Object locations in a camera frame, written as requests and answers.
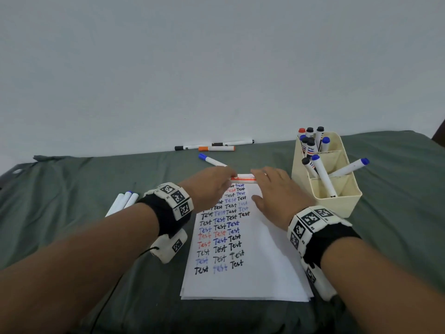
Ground right wrist tracker band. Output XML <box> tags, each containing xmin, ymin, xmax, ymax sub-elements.
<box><xmin>287</xmin><ymin>206</ymin><xmax>362</xmax><ymax>302</ymax></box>

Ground wrist tracker band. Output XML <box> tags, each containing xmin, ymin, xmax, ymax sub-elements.
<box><xmin>137</xmin><ymin>183</ymin><xmax>194</xmax><ymax>265</ymax></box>
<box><xmin>287</xmin><ymin>206</ymin><xmax>362</xmax><ymax>302</ymax></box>

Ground black thin cable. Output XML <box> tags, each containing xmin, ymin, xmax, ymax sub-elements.
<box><xmin>90</xmin><ymin>247</ymin><xmax>156</xmax><ymax>334</ymax></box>

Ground bunch of upright whiteboard markers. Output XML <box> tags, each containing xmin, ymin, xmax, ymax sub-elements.
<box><xmin>298</xmin><ymin>126</ymin><xmax>370</xmax><ymax>199</ymax></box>

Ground person's left forearm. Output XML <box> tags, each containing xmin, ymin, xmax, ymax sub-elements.
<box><xmin>0</xmin><ymin>203</ymin><xmax>161</xmax><ymax>334</ymax></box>

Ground stack of white paper sheets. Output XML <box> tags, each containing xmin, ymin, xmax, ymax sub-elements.
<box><xmin>180</xmin><ymin>180</ymin><xmax>314</xmax><ymax>303</ymax></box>

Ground green table cloth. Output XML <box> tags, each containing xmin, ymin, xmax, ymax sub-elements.
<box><xmin>0</xmin><ymin>130</ymin><xmax>445</xmax><ymax>334</ymax></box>

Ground brown wooden furniture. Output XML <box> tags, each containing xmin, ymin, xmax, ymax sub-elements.
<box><xmin>431</xmin><ymin>119</ymin><xmax>445</xmax><ymax>148</ymax></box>

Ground cream plastic desk organizer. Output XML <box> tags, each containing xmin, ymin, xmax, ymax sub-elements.
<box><xmin>291</xmin><ymin>132</ymin><xmax>363</xmax><ymax>219</ymax></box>

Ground left wrist tracker band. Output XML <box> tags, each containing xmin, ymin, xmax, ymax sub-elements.
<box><xmin>137</xmin><ymin>183</ymin><xmax>194</xmax><ymax>265</ymax></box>

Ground person's left hand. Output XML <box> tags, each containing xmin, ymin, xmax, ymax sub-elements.
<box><xmin>181</xmin><ymin>166</ymin><xmax>238</xmax><ymax>213</ymax></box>

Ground person's right hand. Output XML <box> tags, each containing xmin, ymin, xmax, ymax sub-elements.
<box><xmin>250</xmin><ymin>166</ymin><xmax>315</xmax><ymax>230</ymax></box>

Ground person's right forearm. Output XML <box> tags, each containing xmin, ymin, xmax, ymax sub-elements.
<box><xmin>319</xmin><ymin>236</ymin><xmax>445</xmax><ymax>334</ymax></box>

